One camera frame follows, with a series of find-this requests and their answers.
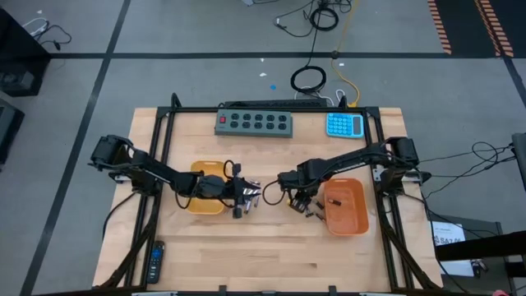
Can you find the black equipment box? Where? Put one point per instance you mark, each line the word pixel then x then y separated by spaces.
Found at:
pixel 8 127

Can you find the silver Energizer AAA battery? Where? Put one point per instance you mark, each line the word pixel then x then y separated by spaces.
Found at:
pixel 248 207
pixel 250 191
pixel 257 201

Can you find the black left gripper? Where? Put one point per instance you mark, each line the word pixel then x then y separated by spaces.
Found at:
pixel 213 187

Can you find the orange plastic bin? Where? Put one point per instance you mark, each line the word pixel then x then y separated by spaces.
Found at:
pixel 347 218

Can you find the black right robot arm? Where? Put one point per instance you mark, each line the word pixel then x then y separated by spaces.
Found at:
pixel 349 158

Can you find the black copper-top AAA battery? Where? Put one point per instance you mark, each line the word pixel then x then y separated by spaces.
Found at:
pixel 309 214
pixel 319 204
pixel 320 216
pixel 334 202

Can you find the light blue calculator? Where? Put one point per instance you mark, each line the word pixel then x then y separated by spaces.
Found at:
pixel 344 125

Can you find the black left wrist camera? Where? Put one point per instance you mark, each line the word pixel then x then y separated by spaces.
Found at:
pixel 235 188

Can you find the yellow plastic bin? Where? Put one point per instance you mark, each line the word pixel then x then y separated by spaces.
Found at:
pixel 205 206

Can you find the red object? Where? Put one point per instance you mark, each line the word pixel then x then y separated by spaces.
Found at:
pixel 499 293

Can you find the grey equipment case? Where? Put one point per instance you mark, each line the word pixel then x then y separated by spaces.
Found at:
pixel 520 160

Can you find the white paper label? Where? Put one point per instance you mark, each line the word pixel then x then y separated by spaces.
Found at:
pixel 446 232

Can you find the grey metal power strip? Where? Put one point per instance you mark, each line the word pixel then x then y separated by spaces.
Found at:
pixel 252 123

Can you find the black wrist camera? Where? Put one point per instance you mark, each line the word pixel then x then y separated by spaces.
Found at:
pixel 235 188
pixel 300 194

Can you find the black remote control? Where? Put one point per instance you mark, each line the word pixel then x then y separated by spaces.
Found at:
pixel 155 263

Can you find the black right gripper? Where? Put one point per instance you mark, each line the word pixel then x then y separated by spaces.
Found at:
pixel 299 180

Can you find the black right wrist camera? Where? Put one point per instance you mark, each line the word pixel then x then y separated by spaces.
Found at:
pixel 300 194

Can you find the black table clamp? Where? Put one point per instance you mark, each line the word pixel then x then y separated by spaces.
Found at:
pixel 333 290
pixel 222 290

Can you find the black cabinet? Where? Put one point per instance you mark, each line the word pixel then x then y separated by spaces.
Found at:
pixel 20 61

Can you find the black plastic power strip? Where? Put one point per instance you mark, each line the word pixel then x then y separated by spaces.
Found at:
pixel 271 103

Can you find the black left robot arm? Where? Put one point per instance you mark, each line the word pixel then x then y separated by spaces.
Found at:
pixel 164 172

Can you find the black aluminium table frame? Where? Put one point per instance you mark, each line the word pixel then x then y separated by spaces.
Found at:
pixel 197 109

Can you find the black cart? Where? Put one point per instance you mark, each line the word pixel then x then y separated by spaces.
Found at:
pixel 485 246

